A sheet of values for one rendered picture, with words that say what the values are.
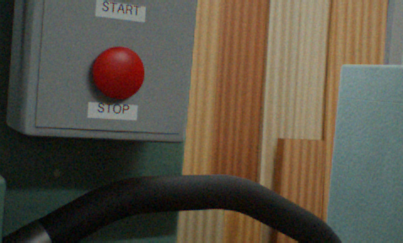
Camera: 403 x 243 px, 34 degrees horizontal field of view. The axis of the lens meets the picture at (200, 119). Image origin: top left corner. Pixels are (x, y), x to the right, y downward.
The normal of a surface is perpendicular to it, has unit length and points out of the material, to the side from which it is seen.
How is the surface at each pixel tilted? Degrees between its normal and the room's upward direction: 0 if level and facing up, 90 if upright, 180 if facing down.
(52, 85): 90
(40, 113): 90
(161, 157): 90
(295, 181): 87
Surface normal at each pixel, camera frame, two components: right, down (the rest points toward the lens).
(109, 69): 0.29, 0.04
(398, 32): -0.89, -0.05
